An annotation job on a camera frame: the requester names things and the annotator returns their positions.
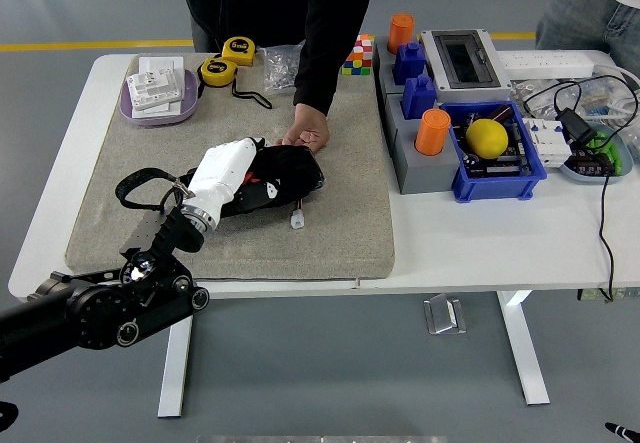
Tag large grey block holder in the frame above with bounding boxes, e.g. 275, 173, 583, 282
383, 93, 462, 196

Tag yellow ball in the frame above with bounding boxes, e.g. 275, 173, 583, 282
465, 118, 510, 160

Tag person's left hand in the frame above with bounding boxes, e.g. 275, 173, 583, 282
274, 102, 332, 154

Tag green terminal block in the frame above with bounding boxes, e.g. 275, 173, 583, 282
584, 131, 624, 174

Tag clear bag of screws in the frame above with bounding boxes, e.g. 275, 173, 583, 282
256, 44, 303, 96

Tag black robot body part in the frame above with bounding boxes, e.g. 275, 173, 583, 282
0, 401, 20, 434

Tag grey-brown mat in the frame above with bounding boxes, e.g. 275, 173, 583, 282
64, 52, 396, 284

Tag dark brown electronic components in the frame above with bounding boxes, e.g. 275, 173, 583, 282
569, 147, 615, 177

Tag white wall socket module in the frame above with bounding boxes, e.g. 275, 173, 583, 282
125, 68, 184, 112

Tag blue plastic bin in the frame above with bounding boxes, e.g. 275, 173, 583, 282
439, 101, 548, 204

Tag black power adapter with cord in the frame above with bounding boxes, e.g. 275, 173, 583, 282
522, 74, 640, 304

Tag black circuit board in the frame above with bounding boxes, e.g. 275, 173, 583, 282
462, 150, 531, 180

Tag white cable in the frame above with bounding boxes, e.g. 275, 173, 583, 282
592, 64, 640, 114

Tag white connector plug with wires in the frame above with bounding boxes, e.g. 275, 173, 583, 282
289, 197, 307, 231

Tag white power strip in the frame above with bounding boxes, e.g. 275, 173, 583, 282
497, 49, 596, 78

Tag light blue tray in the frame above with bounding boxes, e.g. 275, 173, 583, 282
558, 121, 634, 186

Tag clear bag of white rings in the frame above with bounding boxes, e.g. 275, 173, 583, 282
509, 78, 566, 119

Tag yellow tape measure black strap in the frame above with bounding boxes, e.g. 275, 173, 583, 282
196, 57, 274, 111

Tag grey electrical distribution box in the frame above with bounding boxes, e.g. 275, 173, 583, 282
418, 28, 513, 105

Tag clear bag of blue parts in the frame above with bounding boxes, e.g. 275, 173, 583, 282
579, 80, 626, 119

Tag white table leg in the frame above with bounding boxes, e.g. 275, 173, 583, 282
496, 290, 551, 407
157, 312, 195, 419

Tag white circuit breaker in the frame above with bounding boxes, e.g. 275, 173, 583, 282
524, 116, 572, 169

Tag purple tray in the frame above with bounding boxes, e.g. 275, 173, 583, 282
118, 67, 200, 128

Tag small grey block holder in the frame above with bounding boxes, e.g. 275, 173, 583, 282
373, 35, 431, 107

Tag person in jeans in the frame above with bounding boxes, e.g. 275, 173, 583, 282
535, 0, 640, 72

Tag colourful puzzle cube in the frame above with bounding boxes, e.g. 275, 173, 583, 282
341, 33, 375, 77

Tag white square cover plate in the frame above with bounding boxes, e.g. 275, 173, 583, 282
137, 56, 184, 77

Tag white flat switch plate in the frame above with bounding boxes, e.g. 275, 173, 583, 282
131, 100, 184, 119

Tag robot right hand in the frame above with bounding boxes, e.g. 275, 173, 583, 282
604, 421, 640, 443

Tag metal floor socket plate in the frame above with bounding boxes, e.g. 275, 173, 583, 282
422, 293, 468, 336

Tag blue block with knob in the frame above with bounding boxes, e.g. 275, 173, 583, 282
401, 73, 439, 121
392, 41, 428, 87

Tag orange cylinder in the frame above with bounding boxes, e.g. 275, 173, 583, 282
387, 12, 416, 56
414, 108, 452, 156

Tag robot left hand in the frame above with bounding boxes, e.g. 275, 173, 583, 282
184, 136, 281, 217

